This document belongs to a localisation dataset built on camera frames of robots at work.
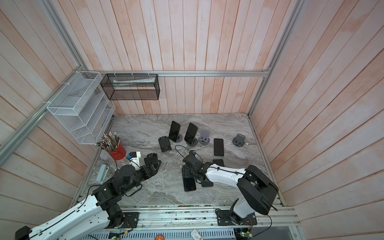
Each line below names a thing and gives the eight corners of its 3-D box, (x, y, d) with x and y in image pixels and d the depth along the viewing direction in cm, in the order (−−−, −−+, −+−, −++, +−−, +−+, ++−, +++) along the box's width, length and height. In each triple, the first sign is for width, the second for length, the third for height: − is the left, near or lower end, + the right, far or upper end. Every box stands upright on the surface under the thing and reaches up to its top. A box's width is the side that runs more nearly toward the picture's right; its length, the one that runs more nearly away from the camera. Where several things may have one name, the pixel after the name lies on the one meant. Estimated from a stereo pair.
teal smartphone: (184, 141, 106) (183, 127, 94) (190, 135, 109) (190, 122, 97) (191, 146, 103) (191, 133, 91) (197, 141, 106) (198, 127, 94)
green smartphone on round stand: (168, 140, 107) (166, 127, 95) (174, 134, 111) (173, 120, 99) (176, 145, 105) (175, 131, 93) (182, 138, 109) (181, 124, 97)
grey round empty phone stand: (232, 143, 106) (235, 136, 99) (236, 139, 108) (239, 132, 102) (239, 148, 103) (243, 142, 97) (243, 144, 105) (247, 137, 99)
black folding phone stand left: (161, 152, 101) (160, 148, 96) (158, 140, 107) (157, 135, 102) (171, 150, 102) (170, 145, 97) (168, 138, 108) (167, 133, 104)
